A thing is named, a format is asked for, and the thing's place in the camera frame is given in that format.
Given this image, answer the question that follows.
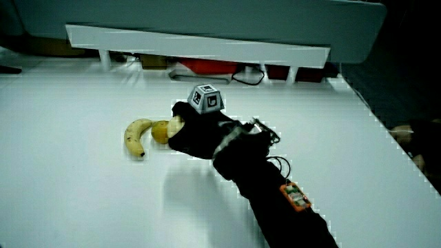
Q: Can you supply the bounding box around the person's right hand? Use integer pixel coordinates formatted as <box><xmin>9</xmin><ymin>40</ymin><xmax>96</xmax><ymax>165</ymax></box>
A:
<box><xmin>167</xmin><ymin>83</ymin><xmax>243</xmax><ymax>161</ymax></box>

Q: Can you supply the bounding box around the yellow pear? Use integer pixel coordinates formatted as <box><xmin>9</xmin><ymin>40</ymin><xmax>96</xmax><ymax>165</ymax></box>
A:
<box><xmin>150</xmin><ymin>115</ymin><xmax>185</xmax><ymax>145</ymax></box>

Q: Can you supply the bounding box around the person's right forearm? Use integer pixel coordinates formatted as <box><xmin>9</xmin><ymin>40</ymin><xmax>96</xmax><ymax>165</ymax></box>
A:
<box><xmin>212</xmin><ymin>121</ymin><xmax>340</xmax><ymax>248</ymax></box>

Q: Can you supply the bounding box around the white flat tray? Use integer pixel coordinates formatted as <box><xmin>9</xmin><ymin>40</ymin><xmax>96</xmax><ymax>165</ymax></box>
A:
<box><xmin>168</xmin><ymin>68</ymin><xmax>233</xmax><ymax>85</ymax></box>

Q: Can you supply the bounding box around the yellow banana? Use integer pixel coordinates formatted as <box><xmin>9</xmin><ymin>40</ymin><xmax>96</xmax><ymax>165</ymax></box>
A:
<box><xmin>123</xmin><ymin>118</ymin><xmax>156</xmax><ymax>158</ymax></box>

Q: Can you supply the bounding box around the red container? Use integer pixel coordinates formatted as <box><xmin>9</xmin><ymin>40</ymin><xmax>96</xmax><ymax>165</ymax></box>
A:
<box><xmin>178</xmin><ymin>57</ymin><xmax>240</xmax><ymax>76</ymax></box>

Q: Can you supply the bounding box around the brown box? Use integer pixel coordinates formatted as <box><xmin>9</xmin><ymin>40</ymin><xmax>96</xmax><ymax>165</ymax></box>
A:
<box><xmin>140</xmin><ymin>54</ymin><xmax>169</xmax><ymax>71</ymax></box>

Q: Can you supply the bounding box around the white raised shelf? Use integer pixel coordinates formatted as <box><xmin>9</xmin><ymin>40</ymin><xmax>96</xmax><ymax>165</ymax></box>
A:
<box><xmin>65</xmin><ymin>23</ymin><xmax>331</xmax><ymax>83</ymax></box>

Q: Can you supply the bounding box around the dark red box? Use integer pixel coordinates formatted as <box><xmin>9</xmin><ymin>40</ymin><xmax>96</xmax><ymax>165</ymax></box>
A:
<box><xmin>265</xmin><ymin>63</ymin><xmax>291</xmax><ymax>81</ymax></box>

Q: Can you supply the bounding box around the orange circuit module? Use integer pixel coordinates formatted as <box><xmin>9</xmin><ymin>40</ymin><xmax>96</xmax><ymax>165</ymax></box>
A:
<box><xmin>279</xmin><ymin>182</ymin><xmax>312</xmax><ymax>212</ymax></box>

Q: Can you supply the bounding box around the large white panel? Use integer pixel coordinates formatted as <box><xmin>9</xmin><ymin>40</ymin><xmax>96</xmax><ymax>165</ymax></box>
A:
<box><xmin>12</xmin><ymin>0</ymin><xmax>388</xmax><ymax>65</ymax></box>

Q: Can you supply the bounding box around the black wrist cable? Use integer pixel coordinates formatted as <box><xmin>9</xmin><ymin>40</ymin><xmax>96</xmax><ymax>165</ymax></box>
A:
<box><xmin>247</xmin><ymin>117</ymin><xmax>292</xmax><ymax>180</ymax></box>

